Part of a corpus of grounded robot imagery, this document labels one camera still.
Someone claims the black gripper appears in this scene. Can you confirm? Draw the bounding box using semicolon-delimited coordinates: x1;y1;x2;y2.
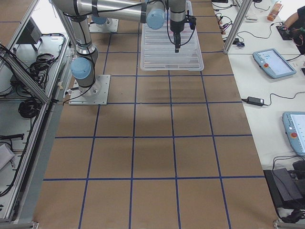
170;14;196;53

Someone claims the clear plastic box lid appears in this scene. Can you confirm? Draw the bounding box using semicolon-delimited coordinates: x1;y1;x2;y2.
141;15;204;71

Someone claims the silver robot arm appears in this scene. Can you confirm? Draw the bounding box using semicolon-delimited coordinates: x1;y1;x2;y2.
53;0;203;103

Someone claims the teach pendant tablet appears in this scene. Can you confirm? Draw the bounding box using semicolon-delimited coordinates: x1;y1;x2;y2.
253;48;296;79
282;112;305;156

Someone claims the black power adapter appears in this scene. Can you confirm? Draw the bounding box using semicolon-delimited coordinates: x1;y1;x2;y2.
242;96;264;106

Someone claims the orange bottle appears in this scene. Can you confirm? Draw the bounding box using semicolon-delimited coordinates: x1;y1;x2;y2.
266;0;283;21

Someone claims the black laptop stand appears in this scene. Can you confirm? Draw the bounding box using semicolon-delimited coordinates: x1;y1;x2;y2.
264;168;305;210

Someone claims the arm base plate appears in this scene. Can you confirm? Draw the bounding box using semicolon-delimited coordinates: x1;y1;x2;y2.
89;18;119;33
69;75;111;105

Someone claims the aluminium frame post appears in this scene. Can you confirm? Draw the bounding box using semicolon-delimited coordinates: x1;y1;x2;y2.
223;0;252;54

